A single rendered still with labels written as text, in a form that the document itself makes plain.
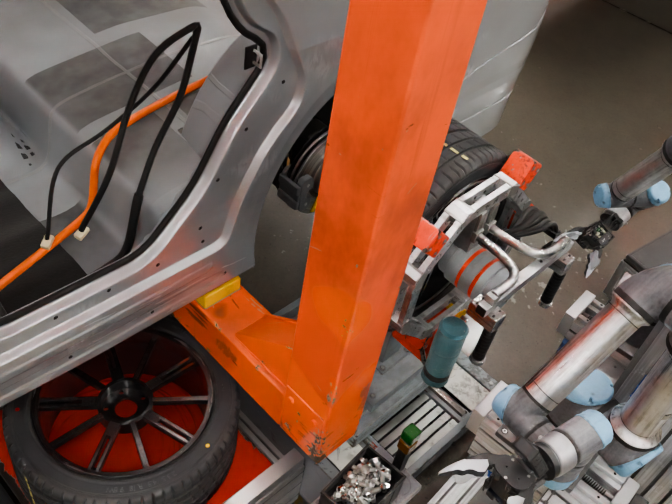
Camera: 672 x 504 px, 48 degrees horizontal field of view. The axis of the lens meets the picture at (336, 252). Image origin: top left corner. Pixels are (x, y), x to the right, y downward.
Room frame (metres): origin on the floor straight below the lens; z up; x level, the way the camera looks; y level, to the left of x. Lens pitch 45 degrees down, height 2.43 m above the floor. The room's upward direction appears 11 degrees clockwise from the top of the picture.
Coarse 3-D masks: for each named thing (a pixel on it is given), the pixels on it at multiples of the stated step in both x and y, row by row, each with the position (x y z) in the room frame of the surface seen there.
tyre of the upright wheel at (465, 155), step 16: (464, 128) 1.88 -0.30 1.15; (448, 144) 1.73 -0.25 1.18; (464, 144) 1.75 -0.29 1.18; (480, 144) 1.79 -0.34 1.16; (448, 160) 1.67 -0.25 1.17; (464, 160) 1.68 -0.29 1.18; (480, 160) 1.70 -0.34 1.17; (496, 160) 1.76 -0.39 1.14; (448, 176) 1.61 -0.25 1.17; (464, 176) 1.64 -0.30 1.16; (480, 176) 1.71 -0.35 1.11; (432, 192) 1.56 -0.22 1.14; (448, 192) 1.59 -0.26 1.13; (432, 208) 1.54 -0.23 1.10; (496, 224) 1.89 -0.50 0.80; (448, 288) 1.75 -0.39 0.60; (432, 304) 1.70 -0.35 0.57
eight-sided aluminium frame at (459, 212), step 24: (480, 192) 1.64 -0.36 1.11; (504, 192) 1.66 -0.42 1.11; (456, 216) 1.53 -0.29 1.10; (504, 216) 1.83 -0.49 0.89; (408, 264) 1.45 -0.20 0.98; (432, 264) 1.45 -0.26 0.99; (408, 288) 1.41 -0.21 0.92; (456, 288) 1.73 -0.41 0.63; (408, 312) 1.41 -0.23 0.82; (432, 312) 1.62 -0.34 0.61; (456, 312) 1.66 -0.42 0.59
